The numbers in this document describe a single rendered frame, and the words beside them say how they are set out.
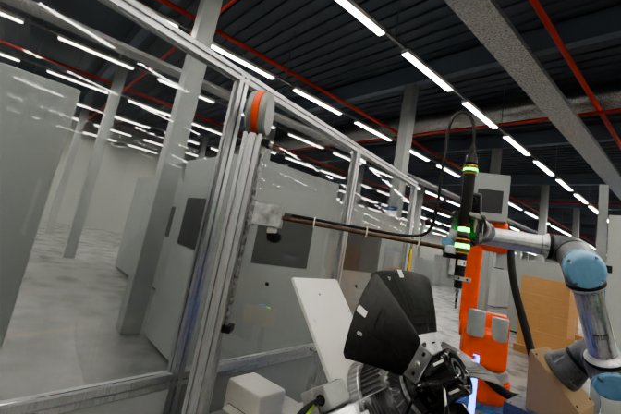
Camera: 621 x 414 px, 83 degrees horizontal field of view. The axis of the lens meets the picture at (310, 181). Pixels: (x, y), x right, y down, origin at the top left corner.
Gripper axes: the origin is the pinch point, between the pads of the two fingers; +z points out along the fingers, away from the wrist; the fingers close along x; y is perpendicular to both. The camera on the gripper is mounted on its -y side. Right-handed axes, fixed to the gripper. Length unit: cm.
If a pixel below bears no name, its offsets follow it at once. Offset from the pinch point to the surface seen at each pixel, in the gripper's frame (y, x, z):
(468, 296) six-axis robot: 52, 88, -396
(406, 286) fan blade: 26.4, 15.8, -2.2
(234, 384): 70, 62, 21
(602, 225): -25, -38, -181
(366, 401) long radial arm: 52, 9, 29
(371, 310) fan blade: 31.3, 10.6, 30.6
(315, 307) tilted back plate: 38, 37, 18
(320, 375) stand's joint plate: 57, 32, 16
